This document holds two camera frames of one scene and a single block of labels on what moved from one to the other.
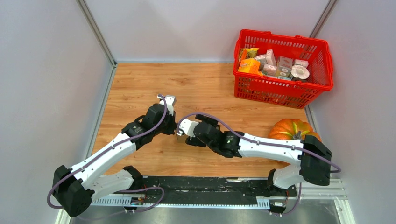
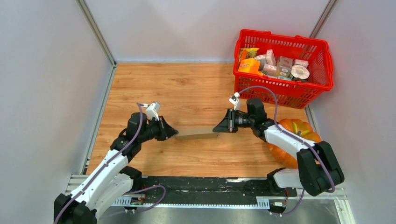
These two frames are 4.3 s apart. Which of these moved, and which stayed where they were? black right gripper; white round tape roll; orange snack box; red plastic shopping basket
Moved: black right gripper
Stayed: red plastic shopping basket; orange snack box; white round tape roll
